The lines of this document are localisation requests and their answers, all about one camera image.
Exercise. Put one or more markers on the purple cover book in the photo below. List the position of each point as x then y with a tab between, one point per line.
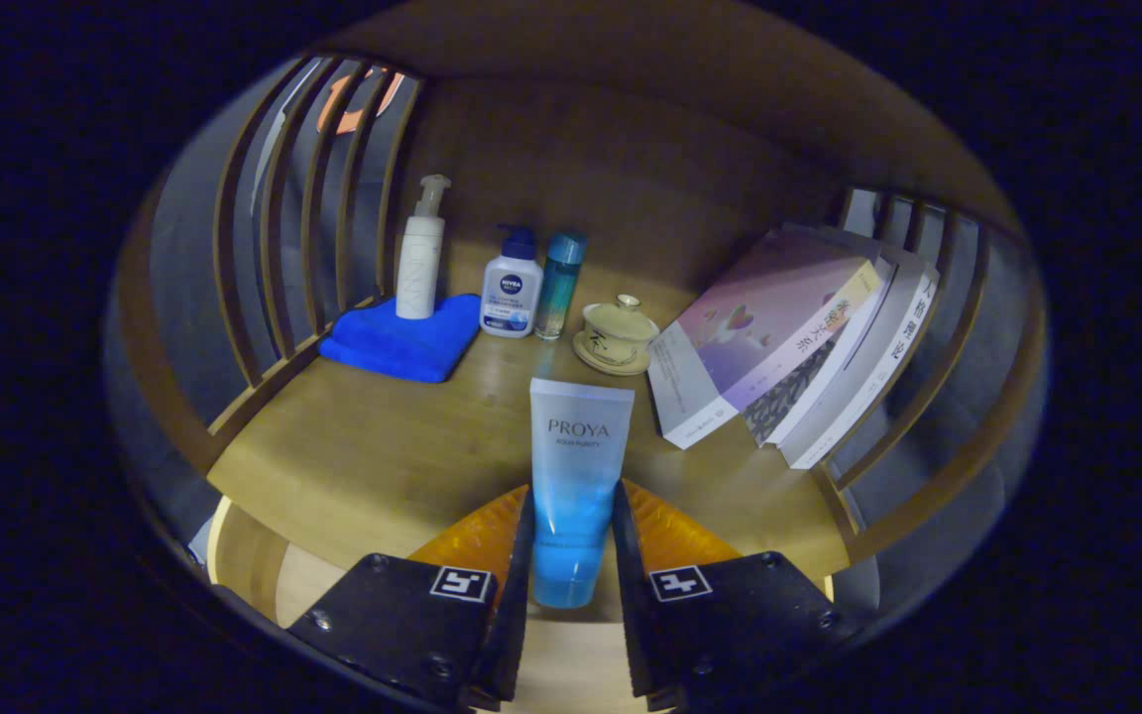
759	327

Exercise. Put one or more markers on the slim teal bottle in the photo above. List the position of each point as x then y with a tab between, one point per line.
561	283

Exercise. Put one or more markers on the blue cosmetic tube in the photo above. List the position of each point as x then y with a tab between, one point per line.
576	466

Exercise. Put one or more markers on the grey white book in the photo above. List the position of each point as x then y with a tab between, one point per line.
878	367

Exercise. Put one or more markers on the white bottle with blue cap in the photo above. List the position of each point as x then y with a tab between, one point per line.
512	293

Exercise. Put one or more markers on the beige lidded teacup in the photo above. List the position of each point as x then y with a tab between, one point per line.
616	332

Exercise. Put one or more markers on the wooden cabinet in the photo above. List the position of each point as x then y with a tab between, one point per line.
630	169

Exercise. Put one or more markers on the wooden countertop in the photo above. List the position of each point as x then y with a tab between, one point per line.
383	446

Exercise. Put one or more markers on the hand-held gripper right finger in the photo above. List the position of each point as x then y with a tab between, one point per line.
630	635

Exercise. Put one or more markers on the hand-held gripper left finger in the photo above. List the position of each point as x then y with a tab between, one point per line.
516	635

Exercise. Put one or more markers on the white pump bottle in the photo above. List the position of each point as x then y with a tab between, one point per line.
420	268

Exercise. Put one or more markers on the blue folded cloth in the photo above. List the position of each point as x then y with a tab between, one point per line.
402	342

